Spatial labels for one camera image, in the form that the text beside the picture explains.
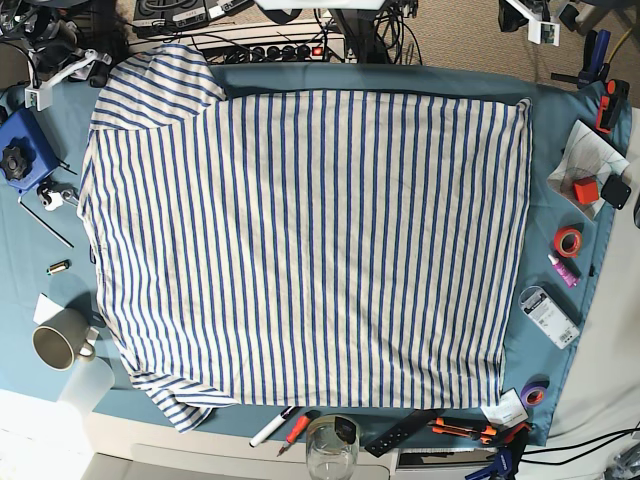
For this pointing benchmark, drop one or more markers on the blue black spring clamp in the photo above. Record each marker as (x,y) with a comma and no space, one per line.
(510,448)

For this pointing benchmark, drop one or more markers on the purple tape roll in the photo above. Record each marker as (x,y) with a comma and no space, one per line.
(533,393)

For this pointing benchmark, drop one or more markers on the clear drinking glass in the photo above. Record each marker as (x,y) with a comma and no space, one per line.
(332,446)

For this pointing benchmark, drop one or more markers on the pink glue tube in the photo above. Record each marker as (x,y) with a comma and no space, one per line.
(569,278)

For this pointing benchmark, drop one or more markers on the red tape roll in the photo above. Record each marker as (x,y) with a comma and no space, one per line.
(568,242)

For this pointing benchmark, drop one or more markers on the white card box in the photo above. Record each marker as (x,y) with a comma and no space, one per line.
(509,412)

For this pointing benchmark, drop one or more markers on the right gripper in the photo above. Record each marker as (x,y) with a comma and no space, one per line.
(55,62)

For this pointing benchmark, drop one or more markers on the grey ceramic mug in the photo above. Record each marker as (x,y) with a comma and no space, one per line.
(62,339)

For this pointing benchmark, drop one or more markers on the teal table cloth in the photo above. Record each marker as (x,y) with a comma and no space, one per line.
(590,379)

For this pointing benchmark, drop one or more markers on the black remote control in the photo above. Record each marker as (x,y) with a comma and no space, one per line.
(401,431)

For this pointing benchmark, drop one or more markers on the black orange clamp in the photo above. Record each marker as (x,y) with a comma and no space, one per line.
(611,103)

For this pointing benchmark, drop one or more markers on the white printed paper sheet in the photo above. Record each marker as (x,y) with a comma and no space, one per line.
(586,154)

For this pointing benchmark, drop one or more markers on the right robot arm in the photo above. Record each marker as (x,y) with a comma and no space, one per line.
(74,39)

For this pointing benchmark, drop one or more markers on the orange black utility knife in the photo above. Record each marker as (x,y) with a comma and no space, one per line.
(485,433)

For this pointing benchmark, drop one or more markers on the red cube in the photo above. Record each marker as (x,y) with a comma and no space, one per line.
(586,190)

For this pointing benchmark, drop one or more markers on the clear plastic screw box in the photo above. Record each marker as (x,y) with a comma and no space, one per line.
(539,307)

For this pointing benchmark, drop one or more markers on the blue black bar clamp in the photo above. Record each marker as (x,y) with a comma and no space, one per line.
(594,68)

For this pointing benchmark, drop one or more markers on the translucent plastic cup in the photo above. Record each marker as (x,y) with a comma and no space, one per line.
(89,382)

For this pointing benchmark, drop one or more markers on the small brass cylinder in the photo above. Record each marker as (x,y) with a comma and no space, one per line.
(58,267)

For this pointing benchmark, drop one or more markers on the blue white striped T-shirt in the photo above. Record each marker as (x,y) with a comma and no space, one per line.
(336,248)

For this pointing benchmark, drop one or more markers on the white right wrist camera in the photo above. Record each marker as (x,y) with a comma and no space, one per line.
(41,97)

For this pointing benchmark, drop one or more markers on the blue device with black knob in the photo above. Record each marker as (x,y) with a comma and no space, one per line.
(27,158)

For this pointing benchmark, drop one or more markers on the red handled screwdriver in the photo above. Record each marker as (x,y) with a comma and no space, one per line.
(298,429)

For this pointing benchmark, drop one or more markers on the white paper note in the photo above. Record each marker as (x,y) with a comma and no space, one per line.
(45,309)

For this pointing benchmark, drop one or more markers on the black square mount plate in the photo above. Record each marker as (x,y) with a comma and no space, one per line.
(615,191)

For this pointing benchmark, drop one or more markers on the white black marker pen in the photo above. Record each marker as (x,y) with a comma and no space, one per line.
(272,426)

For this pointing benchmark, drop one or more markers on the white metal small part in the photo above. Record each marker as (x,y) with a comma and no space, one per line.
(53,195)

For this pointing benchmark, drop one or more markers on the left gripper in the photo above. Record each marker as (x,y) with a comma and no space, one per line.
(510,19)

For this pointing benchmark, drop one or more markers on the black allen key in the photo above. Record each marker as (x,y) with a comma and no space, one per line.
(44,224)

